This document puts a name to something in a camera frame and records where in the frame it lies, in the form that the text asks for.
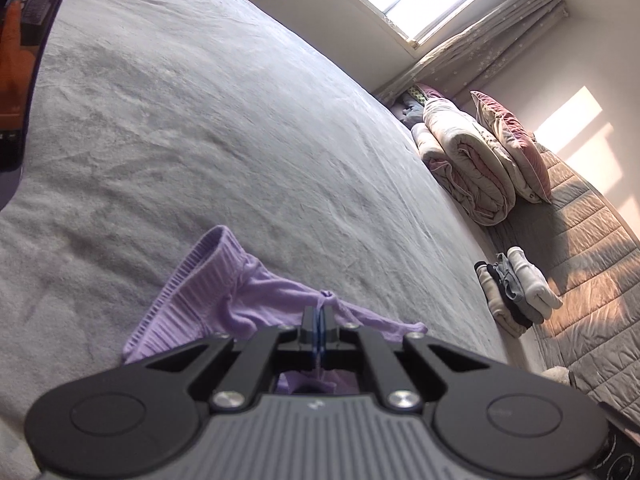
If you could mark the grey floral curtain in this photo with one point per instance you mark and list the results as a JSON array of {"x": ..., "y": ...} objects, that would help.
[{"x": 480, "y": 50}]

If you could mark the round grey stand base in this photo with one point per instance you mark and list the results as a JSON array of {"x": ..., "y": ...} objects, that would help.
[{"x": 9, "y": 187}]

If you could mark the grey bed blanket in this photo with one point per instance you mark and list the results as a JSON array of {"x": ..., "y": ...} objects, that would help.
[{"x": 200, "y": 110}]

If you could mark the black folded garment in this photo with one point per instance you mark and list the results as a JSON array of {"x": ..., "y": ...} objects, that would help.
[{"x": 502, "y": 290}]

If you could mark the pink pillow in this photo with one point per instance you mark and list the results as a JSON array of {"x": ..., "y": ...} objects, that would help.
[{"x": 515, "y": 145}]

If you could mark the white folded garment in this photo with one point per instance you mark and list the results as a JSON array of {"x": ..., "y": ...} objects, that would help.
[{"x": 537, "y": 285}]

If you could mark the cream folded garment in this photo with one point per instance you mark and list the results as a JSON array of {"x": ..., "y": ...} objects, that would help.
[{"x": 492, "y": 300}]

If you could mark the black tablet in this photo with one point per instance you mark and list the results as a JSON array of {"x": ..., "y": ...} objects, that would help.
[{"x": 25, "y": 60}]

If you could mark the grey folded garment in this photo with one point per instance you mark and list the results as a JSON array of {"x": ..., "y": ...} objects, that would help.
[{"x": 515, "y": 292}]

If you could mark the green patterned cloth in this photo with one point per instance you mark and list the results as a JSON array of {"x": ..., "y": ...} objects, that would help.
[{"x": 416, "y": 93}]

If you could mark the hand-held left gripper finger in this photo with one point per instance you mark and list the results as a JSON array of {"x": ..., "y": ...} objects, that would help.
[
  {"x": 314, "y": 320},
  {"x": 326, "y": 320}
]

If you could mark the purple pants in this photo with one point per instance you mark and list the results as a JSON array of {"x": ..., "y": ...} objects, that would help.
[{"x": 240, "y": 290}]

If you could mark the rolled beige pink quilt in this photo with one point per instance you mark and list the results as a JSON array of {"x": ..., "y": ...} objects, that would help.
[{"x": 465, "y": 165}]

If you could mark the blue-grey cloth bundle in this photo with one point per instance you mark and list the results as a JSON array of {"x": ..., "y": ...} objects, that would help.
[{"x": 411, "y": 115}]

